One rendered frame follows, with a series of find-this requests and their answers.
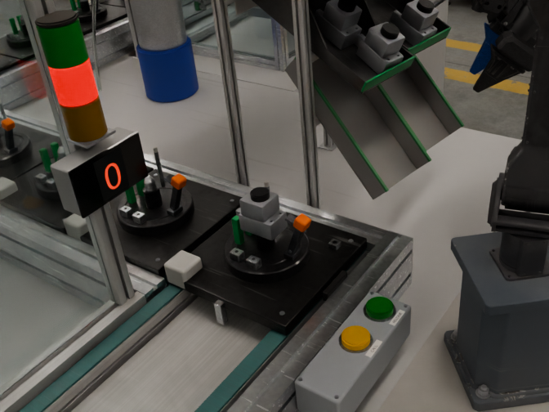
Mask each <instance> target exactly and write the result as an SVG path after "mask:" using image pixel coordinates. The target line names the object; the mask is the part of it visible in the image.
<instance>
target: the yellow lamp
mask: <svg viewBox="0 0 549 412"><path fill-rule="evenodd" d="M60 109H61V112H62V115H63V118H64V121H65V126H66V129H67V132H68V134H69V139H70V140H72V141H76V142H88V141H94V140H96V139H99V138H101V137H102V136H104V135H105V134H106V133H107V130H108V128H107V125H106V121H105V116H104V113H103V110H102V106H101V103H100V98H99V95H98V97H97V98H96V99H95V100H94V101H92V102H90V103H88V104H85V105H80V106H75V107H68V106H63V105H61V104H60Z"/></svg>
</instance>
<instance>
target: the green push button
mask: <svg viewBox="0 0 549 412"><path fill-rule="evenodd" d="M393 311H394V305H393V303H392V301H391V300H390V299H388V298H384V297H375V298H371V299H369V300H368V301H367V303H366V312H367V314H368V315H369V316H370V317H372V318H373V319H377V320H383V319H386V318H388V317H390V316H391V315H392V314H393Z"/></svg>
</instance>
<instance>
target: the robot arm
mask: <svg viewBox="0 0 549 412"><path fill-rule="evenodd" d="M471 5H472V7H471V9H472V10H473V11H477V12H479V13H481V12H484V13H487V14H488V15H487V19H488V22H489V23H491V24H490V25H488V24H487V23H484V30H485V40H484V42H483V44H482V46H481V49H480V51H479V52H478V54H477V56H476V58H475V60H474V62H473V64H472V66H471V68H470V72H471V73H472V74H478V73H479V72H480V71H481V70H483V72H482V74H481V75H480V76H479V78H478V79H477V81H476V83H475V85H474V87H473V90H474V91H476V92H481V91H483V90H485V89H487V88H489V87H492V86H493V85H495V84H497V83H500V82H502V81H504V80H506V79H508V78H511V77H513V76H516V75H517V74H523V73H525V71H532V73H531V79H530V83H529V89H528V92H529V97H528V104H527V110H526V115H525V121H524V133H523V136H522V137H521V139H522V142H521V143H520V144H519V145H518V146H515V147H514V148H513V150H512V151H511V153H510V154H509V156H508V158H507V165H506V170H505V172H500V173H499V177H498V178H497V180H496V181H495V182H493V184H492V190H491V196H490V202H489V214H488V221H487V223H488V224H489V225H490V226H491V227H492V229H491V231H492V232H495V231H497V232H502V241H501V248H495V249H490V250H489V253H490V255H491V257H492V258H493V260H494V261H495V263H496V265H497V266H498V269H499V270H500V272H501V273H502V275H503V277H504V279H505V280H506V281H516V280H527V279H533V278H540V277H546V276H549V261H548V260H547V249H548V245H549V215H544V214H549V0H473V1H472V3H471ZM534 45H535V47H534ZM500 201H501V205H504V206H505V209H499V207H500ZM506 209H511V210H506ZM512 210H518V211H512ZM519 211H524V212H519ZM538 213H544V214H538Z"/></svg>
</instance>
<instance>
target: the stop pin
mask: <svg viewBox="0 0 549 412"><path fill-rule="evenodd" d="M214 307H215V312H216V320H217V322H218V323H220V324H222V325H224V324H225V323H226V322H227V321H228V317H227V312H226V307H225V302H223V301H221V300H219V299H218V300H217V301H216V302H214Z"/></svg>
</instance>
